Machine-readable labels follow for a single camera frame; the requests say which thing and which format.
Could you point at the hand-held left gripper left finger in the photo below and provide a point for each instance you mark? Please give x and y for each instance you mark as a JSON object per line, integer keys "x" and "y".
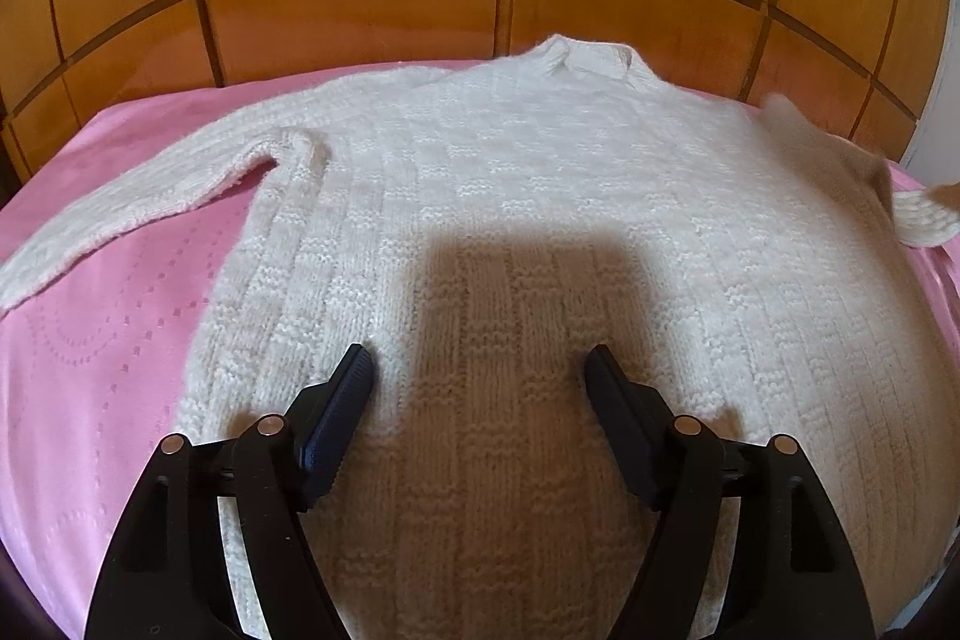
{"x": 341, "y": 415}

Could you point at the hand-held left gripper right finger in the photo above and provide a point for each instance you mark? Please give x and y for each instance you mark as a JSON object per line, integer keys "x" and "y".
{"x": 619, "y": 419}

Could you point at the pink bedspread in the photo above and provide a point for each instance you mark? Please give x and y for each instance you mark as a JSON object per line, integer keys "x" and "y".
{"x": 112, "y": 347}

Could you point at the wooden panelled headboard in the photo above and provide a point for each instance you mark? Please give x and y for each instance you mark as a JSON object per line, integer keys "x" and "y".
{"x": 360, "y": 10}

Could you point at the white knit sweater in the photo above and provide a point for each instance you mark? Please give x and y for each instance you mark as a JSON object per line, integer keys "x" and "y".
{"x": 525, "y": 183}

